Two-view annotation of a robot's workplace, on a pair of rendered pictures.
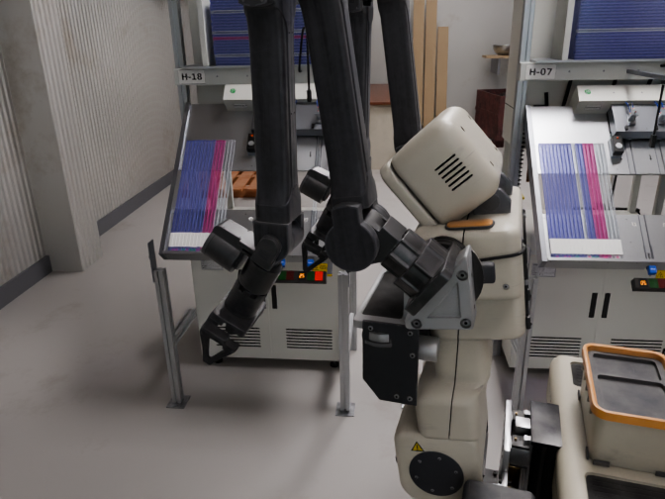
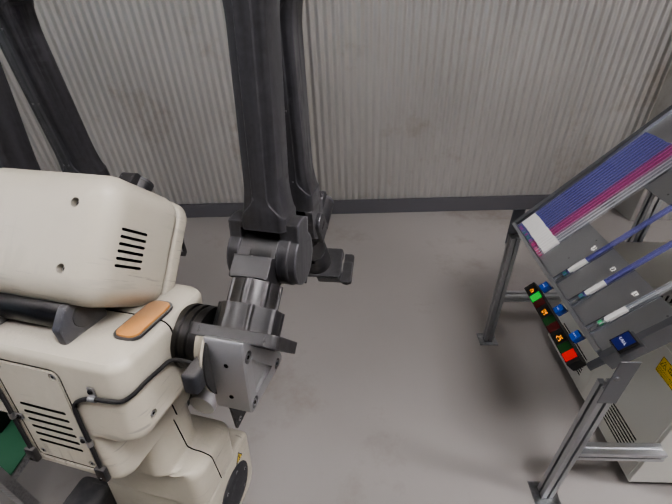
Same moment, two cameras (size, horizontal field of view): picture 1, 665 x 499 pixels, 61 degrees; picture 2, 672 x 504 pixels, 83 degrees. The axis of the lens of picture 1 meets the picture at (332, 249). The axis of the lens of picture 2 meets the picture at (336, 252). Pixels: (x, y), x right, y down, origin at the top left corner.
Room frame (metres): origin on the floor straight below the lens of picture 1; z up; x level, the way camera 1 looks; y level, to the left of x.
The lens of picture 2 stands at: (1.27, -0.63, 1.55)
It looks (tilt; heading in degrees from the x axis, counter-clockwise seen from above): 35 degrees down; 88
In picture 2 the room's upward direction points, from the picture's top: 3 degrees counter-clockwise
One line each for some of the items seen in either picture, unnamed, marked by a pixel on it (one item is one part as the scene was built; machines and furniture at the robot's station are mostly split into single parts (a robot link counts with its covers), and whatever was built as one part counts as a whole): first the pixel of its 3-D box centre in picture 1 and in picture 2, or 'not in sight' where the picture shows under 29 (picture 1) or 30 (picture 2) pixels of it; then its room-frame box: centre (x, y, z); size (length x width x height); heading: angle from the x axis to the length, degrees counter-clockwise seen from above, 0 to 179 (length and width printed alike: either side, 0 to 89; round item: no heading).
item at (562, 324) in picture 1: (574, 289); not in sight; (2.50, -1.18, 0.31); 0.70 x 0.65 x 0.62; 84
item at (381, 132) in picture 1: (370, 122); not in sight; (7.51, -0.53, 0.38); 2.25 x 0.75 x 0.77; 175
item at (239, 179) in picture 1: (232, 178); not in sight; (5.91, 1.06, 0.06); 1.29 x 0.86 x 0.11; 175
